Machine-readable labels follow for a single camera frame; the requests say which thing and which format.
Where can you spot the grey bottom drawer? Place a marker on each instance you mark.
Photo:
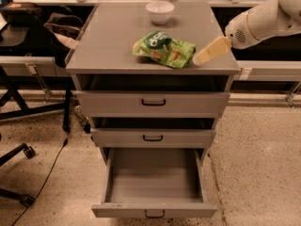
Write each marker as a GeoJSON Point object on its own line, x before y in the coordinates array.
{"type": "Point", "coordinates": [153, 183]}

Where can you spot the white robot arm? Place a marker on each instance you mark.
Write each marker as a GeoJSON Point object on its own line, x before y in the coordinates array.
{"type": "Point", "coordinates": [272, 18]}

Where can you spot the grey top drawer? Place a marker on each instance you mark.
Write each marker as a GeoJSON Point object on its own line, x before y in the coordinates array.
{"type": "Point", "coordinates": [140, 95]}

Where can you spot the black bag on chair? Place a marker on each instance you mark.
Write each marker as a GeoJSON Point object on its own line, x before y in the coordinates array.
{"type": "Point", "coordinates": [66, 26]}

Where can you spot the black desk frame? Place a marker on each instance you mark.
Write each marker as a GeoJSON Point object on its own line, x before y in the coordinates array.
{"type": "Point", "coordinates": [35, 94]}

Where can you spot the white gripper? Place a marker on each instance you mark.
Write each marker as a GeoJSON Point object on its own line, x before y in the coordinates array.
{"type": "Point", "coordinates": [239, 31]}

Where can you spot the grey drawer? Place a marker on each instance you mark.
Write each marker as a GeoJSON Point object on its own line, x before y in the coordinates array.
{"type": "Point", "coordinates": [153, 183]}
{"type": "Point", "coordinates": [140, 95]}
{"type": "Point", "coordinates": [153, 132]}

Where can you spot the grey middle drawer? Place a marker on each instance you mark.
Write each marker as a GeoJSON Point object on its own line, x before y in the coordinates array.
{"type": "Point", "coordinates": [153, 132]}

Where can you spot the green rice chip bag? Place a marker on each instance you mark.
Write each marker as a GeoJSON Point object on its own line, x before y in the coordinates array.
{"type": "Point", "coordinates": [161, 48]}

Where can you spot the grey drawer cabinet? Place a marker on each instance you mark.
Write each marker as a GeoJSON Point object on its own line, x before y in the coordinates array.
{"type": "Point", "coordinates": [107, 45]}

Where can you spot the white ceramic bowl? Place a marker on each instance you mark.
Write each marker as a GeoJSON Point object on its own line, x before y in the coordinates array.
{"type": "Point", "coordinates": [159, 11]}

